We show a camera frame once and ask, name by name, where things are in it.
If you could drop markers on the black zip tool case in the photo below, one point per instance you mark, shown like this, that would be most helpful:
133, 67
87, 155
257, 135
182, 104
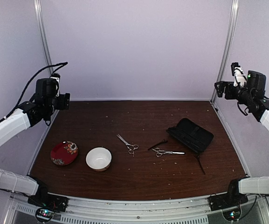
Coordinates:
191, 135

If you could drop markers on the silver thinning scissors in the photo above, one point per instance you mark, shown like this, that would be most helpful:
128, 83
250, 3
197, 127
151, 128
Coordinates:
131, 147

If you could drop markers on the black hair clip right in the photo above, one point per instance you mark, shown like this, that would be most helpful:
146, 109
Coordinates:
197, 157

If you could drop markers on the black hair clip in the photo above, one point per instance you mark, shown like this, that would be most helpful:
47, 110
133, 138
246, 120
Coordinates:
197, 157
157, 144

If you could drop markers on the right aluminium frame post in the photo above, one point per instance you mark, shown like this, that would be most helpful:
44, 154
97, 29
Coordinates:
229, 38

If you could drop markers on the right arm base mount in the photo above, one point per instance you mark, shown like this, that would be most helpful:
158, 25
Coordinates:
230, 206

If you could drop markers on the aluminium frame post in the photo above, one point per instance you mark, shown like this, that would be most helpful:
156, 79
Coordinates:
42, 32
229, 38

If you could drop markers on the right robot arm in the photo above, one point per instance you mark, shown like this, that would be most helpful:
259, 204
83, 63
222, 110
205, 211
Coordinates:
247, 90

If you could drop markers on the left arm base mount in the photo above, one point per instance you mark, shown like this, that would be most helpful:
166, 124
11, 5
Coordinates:
49, 208

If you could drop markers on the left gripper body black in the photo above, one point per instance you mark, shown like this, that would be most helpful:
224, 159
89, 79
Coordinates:
63, 103

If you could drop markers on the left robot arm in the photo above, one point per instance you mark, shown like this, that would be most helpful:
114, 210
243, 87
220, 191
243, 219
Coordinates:
42, 105

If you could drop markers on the red floral plate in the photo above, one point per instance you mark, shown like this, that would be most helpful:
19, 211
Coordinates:
64, 153

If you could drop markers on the white ceramic bowl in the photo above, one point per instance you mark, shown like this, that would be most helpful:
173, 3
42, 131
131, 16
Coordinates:
99, 159

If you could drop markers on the silver straight scissors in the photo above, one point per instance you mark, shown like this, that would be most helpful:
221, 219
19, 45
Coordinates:
160, 152

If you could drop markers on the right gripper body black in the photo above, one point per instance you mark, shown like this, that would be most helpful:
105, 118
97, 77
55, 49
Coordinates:
229, 94

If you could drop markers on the black hair clip centre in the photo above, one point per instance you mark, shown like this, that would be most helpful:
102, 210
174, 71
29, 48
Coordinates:
157, 144

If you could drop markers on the aluminium front rail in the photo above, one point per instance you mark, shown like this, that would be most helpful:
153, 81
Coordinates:
195, 210

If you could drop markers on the left aluminium frame post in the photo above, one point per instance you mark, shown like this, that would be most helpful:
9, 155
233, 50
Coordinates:
42, 32

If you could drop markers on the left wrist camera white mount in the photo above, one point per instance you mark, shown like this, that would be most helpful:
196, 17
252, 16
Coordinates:
56, 79

